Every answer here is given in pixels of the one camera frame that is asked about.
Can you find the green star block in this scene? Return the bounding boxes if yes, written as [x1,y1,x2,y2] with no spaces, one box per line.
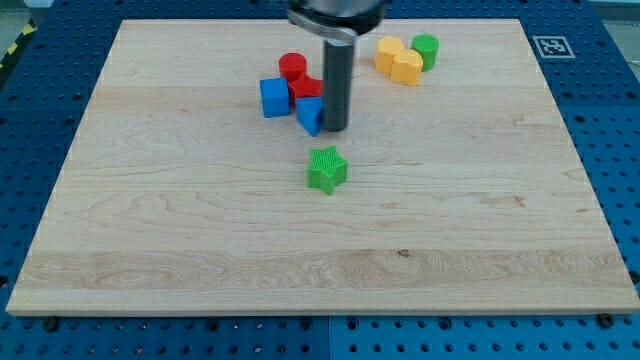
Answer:
[306,145,348,195]

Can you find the red star block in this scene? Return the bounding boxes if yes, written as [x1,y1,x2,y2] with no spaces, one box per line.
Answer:
[287,75,323,107]

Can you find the yellow heart block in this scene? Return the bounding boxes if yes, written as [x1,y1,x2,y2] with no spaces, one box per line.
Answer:
[390,49,424,86]

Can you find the blue triangle block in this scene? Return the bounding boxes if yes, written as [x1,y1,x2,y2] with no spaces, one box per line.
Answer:
[296,97,323,137]

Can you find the blue cube block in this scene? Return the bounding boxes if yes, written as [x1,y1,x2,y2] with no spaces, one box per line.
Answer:
[259,77,290,118]

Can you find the red cylinder block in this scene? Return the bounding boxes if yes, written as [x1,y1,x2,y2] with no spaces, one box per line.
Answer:
[278,52,307,82]

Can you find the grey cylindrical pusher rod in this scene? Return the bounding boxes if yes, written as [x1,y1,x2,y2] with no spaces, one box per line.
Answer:
[323,39,354,132]

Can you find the wooden board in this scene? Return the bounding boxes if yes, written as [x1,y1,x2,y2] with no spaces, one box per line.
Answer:
[7,19,639,317]

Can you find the yellow hexagon block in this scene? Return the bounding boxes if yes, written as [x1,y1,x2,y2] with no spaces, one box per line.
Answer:
[374,36,405,74]

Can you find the green cylinder block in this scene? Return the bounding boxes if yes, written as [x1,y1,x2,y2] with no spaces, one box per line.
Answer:
[411,34,440,72]

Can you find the white fiducial marker tag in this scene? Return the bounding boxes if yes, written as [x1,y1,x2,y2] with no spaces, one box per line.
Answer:
[533,35,575,59]

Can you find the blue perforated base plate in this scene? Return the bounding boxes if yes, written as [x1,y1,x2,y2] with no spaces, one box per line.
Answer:
[1,0,639,359]

